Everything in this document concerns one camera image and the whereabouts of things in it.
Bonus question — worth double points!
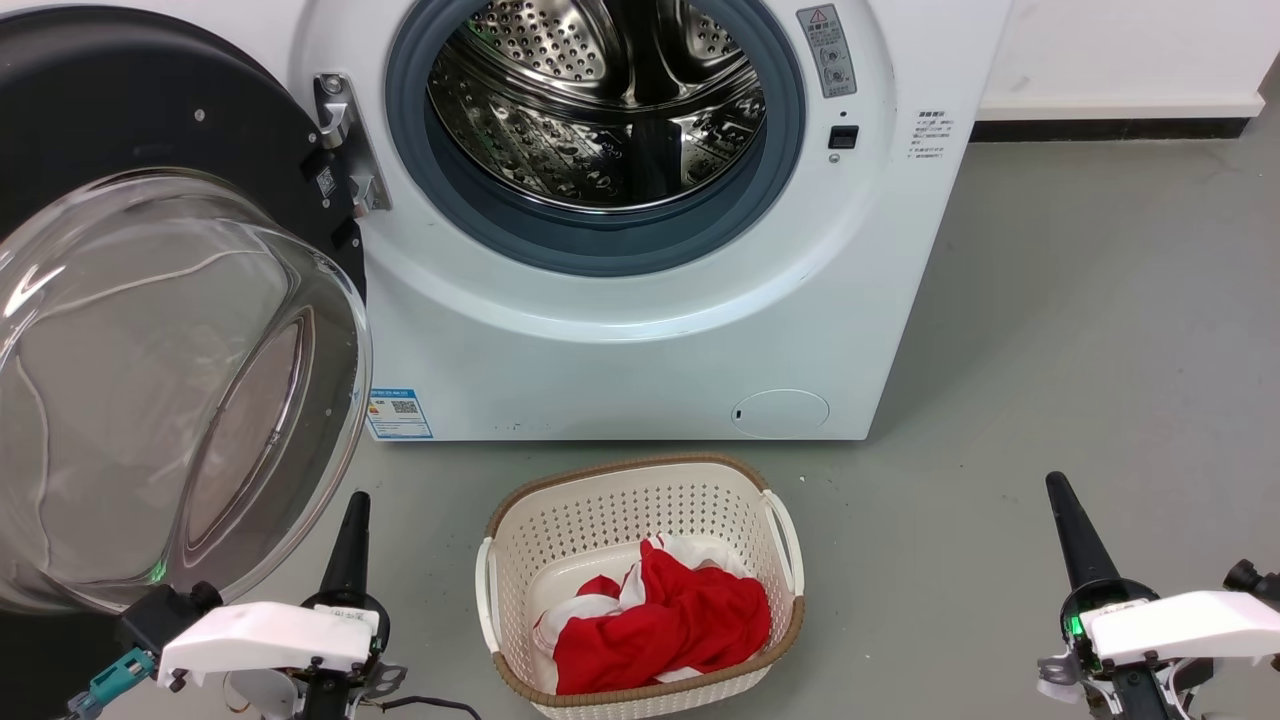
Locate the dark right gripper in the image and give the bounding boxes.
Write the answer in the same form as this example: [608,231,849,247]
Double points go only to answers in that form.
[1037,472,1217,720]

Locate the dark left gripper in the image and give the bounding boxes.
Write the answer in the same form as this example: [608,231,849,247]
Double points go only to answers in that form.
[225,491,407,720]

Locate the black round glass washer door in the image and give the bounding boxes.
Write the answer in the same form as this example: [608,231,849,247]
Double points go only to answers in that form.
[0,5,374,720]

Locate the white front-load washing machine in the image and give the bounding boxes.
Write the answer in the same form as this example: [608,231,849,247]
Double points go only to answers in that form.
[240,0,1013,442]

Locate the silver metal door hinge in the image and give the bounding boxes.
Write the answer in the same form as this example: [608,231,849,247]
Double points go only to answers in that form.
[312,72,392,217]

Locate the blue energy label sticker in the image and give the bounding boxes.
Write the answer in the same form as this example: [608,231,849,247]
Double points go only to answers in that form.
[366,388,436,441]

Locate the cream plastic laundry basket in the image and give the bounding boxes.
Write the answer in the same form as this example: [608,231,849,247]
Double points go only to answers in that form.
[476,453,807,720]

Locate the round white filter cover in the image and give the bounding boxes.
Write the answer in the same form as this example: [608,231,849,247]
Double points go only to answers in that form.
[731,388,831,439]

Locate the red and white garment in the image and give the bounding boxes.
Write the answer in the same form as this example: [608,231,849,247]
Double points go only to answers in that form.
[533,535,773,697]

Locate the small printed text label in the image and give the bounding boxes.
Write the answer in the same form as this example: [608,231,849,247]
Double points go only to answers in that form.
[908,109,957,162]

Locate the stainless steel washer drum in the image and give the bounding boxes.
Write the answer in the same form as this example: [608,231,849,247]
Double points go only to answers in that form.
[428,0,767,214]

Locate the grey warning sticker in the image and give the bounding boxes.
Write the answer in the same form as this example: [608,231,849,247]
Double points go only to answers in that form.
[796,4,859,100]

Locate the teal cable connector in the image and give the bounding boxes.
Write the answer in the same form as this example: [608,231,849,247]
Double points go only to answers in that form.
[67,647,157,720]

